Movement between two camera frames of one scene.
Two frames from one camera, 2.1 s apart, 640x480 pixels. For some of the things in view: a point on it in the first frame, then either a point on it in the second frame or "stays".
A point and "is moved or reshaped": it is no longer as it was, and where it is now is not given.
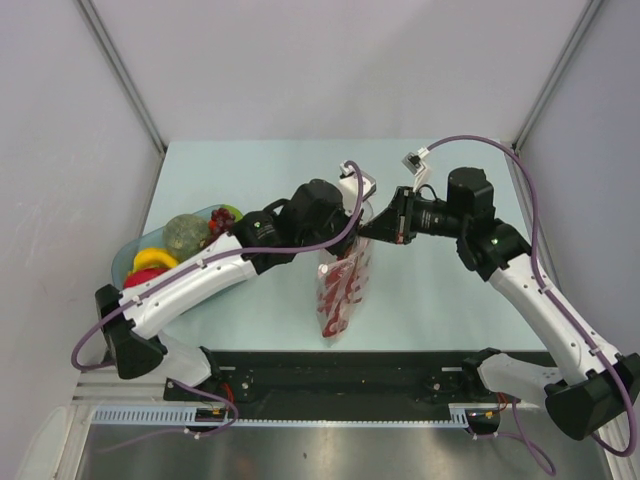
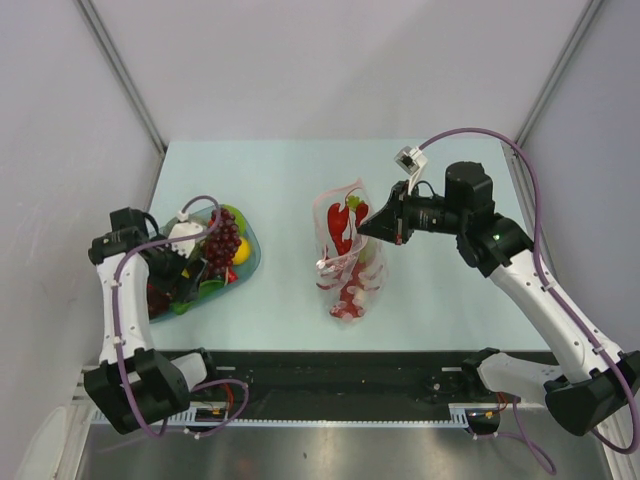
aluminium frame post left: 90,10 stays
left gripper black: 342,247 -> 174,285
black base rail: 346,379 stays
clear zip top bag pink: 341,282 is moved or reshaped
